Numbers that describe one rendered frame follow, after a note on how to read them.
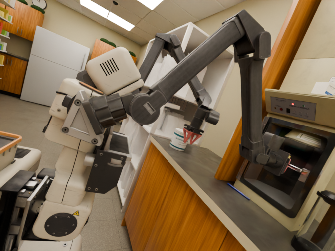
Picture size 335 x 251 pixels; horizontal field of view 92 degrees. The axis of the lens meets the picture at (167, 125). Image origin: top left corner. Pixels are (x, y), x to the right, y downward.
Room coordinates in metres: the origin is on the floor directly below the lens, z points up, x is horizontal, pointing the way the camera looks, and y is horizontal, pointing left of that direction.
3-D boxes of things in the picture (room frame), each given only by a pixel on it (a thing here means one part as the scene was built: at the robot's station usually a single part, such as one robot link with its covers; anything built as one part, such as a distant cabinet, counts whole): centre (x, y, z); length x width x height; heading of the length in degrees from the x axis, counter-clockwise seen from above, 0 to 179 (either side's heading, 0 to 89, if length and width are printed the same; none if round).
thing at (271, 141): (0.63, -0.38, 1.24); 0.12 x 0.09 x 0.11; 110
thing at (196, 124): (0.89, -0.14, 1.21); 0.10 x 0.07 x 0.07; 120
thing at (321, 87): (0.72, -0.55, 1.54); 0.05 x 0.05 x 0.06; 19
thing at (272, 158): (0.63, -0.41, 1.21); 0.07 x 0.06 x 0.07; 120
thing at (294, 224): (0.86, -0.69, 1.33); 0.32 x 0.25 x 0.77; 30
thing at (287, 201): (0.79, -0.57, 1.19); 0.30 x 0.01 x 0.40; 30
